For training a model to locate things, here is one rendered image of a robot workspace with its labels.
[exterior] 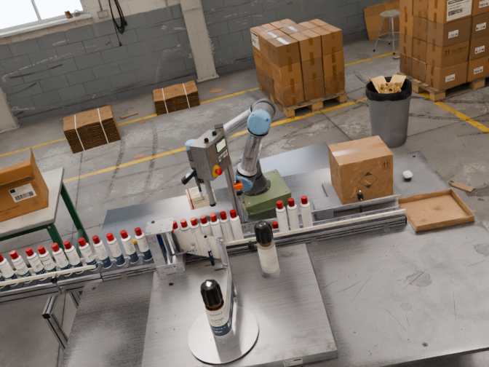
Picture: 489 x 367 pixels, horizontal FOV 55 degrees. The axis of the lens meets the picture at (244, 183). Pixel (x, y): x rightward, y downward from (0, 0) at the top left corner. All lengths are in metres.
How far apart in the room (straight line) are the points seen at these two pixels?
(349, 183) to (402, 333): 0.92
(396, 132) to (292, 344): 3.26
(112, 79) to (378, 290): 6.17
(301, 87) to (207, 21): 2.41
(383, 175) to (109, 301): 1.61
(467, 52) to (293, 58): 1.94
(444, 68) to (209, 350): 4.53
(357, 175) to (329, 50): 3.35
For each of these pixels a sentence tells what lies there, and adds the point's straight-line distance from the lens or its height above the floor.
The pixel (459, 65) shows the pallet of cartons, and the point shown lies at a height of 0.38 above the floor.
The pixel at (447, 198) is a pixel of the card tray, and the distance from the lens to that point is 2.81.
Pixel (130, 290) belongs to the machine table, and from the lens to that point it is 2.53.
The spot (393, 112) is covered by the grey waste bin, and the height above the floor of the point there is 0.41.
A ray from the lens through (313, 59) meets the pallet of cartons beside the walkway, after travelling 5.76.
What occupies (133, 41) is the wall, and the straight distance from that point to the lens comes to 7.58.
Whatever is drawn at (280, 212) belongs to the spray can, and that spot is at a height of 1.03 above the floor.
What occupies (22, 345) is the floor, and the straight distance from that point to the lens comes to 3.88.
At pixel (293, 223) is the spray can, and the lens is 2.46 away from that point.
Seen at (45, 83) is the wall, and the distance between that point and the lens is 7.81.
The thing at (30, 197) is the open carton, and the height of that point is 0.89.
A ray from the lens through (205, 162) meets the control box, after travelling 2.24.
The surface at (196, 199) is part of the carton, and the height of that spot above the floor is 0.98.
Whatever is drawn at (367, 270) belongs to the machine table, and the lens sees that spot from 2.34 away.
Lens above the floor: 2.45
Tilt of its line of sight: 32 degrees down
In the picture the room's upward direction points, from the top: 12 degrees counter-clockwise
